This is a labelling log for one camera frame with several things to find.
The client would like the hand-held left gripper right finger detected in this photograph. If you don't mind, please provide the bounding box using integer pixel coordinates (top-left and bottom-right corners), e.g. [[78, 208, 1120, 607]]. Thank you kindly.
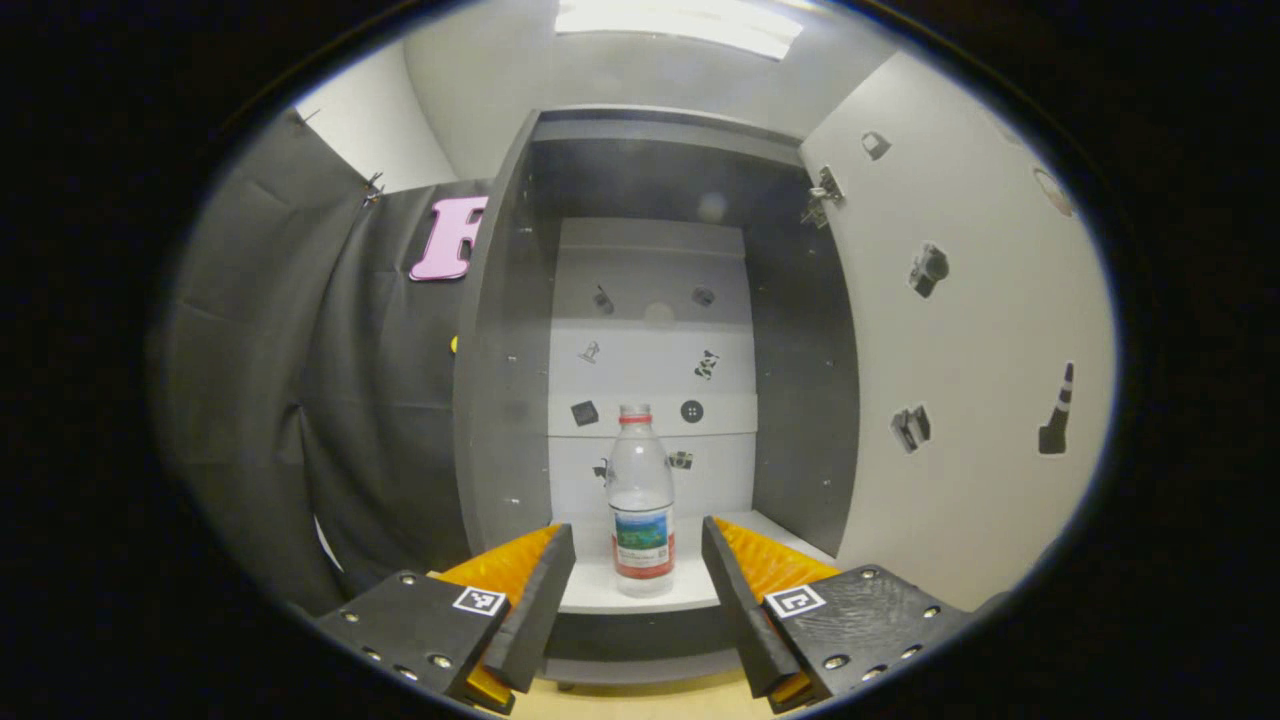
[[700, 516, 971, 715]]

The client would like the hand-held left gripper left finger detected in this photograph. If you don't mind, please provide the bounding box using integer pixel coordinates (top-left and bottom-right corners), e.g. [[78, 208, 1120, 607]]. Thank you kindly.
[[318, 522, 579, 715]]

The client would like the clear plastic bottle red cap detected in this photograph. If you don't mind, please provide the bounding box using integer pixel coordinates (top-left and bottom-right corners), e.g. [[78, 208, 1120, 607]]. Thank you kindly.
[[606, 404, 677, 599]]

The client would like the dark grey cabinet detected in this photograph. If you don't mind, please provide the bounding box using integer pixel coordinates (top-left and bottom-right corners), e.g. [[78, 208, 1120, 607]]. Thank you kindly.
[[452, 105, 861, 691]]

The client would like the metal door hinge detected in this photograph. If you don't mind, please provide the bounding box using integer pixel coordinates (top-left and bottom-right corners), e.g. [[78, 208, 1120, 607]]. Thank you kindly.
[[800, 165, 846, 229]]

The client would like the black backdrop cloth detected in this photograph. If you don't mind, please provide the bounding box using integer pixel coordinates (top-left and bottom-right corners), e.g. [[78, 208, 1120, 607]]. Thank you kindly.
[[150, 108, 491, 616]]

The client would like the long ceiling light panel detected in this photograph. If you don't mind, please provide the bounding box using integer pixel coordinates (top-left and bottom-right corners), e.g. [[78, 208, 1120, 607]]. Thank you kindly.
[[555, 0, 804, 61]]

